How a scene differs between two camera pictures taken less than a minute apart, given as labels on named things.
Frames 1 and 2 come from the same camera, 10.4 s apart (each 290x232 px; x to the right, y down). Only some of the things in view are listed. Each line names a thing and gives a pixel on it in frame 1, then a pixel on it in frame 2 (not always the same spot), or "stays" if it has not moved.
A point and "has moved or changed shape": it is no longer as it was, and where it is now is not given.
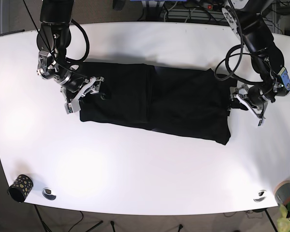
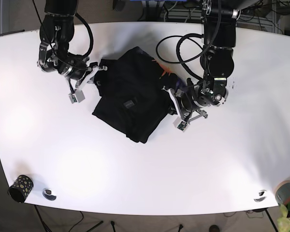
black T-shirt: [189, 102] has moved or changed shape
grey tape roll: [286, 191] stays
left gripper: [254, 99] → [210, 91]
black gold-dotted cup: [21, 188] stays
